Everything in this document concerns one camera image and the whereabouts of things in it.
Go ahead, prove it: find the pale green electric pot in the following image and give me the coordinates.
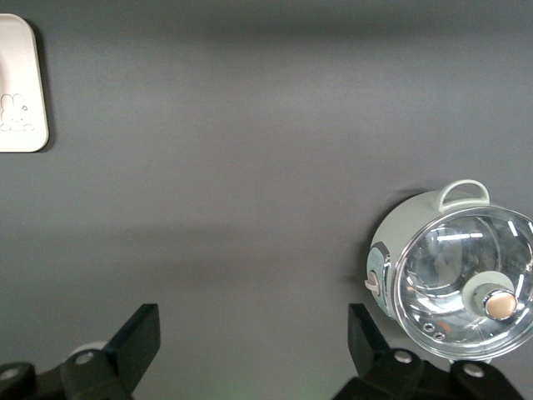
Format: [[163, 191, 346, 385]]
[[365, 178, 533, 363]]

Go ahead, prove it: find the glass pot lid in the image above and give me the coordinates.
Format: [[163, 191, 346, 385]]
[[391, 207, 533, 360]]

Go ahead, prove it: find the cream tray with rabbit print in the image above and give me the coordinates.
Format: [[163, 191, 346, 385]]
[[0, 13, 50, 153]]

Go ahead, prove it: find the dark grey table cloth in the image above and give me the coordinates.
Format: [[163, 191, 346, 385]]
[[0, 0, 533, 400]]

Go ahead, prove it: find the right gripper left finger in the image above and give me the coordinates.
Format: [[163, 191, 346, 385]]
[[0, 302, 162, 400]]

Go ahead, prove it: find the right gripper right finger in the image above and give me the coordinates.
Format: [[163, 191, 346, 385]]
[[332, 302, 526, 400]]

